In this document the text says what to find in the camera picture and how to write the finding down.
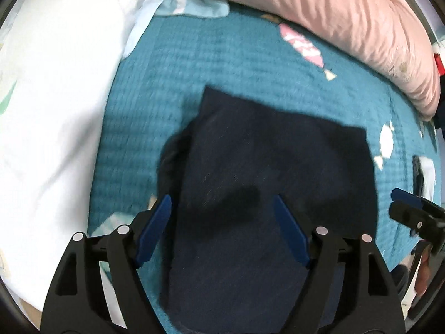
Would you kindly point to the dark denim jacket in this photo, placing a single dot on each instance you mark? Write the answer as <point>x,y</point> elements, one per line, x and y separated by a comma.
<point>260,167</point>

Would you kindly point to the navy and yellow puffer jacket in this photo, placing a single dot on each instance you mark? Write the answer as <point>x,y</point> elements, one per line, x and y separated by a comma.
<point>439,104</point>

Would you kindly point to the folded navy garment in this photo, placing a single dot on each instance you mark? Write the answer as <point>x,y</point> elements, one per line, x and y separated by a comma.
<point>417,174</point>

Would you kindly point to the red cloth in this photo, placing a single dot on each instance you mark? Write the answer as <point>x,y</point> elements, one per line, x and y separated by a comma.
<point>439,63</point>

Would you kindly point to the person's right hand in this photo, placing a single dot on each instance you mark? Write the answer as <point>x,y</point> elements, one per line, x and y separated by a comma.
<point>423,271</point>

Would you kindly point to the teal candy print bed mat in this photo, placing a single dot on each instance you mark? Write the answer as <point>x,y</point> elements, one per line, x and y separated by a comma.
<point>173,76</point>

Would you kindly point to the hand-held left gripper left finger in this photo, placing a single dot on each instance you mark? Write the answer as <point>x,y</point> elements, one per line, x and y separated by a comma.
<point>154,229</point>

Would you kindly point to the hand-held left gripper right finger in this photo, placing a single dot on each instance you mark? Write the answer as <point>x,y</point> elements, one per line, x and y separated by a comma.
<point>292,231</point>

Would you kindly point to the white pillow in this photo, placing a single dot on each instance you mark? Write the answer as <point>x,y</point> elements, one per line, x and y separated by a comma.
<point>52,111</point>

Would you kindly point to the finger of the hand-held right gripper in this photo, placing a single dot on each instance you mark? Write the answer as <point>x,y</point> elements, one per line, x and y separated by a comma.
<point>405,195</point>

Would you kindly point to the blue striped pillow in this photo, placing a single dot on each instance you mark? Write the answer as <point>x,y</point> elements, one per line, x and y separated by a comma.
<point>198,5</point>

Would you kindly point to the pink quilt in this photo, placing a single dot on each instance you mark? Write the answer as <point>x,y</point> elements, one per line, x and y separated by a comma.
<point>347,17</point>

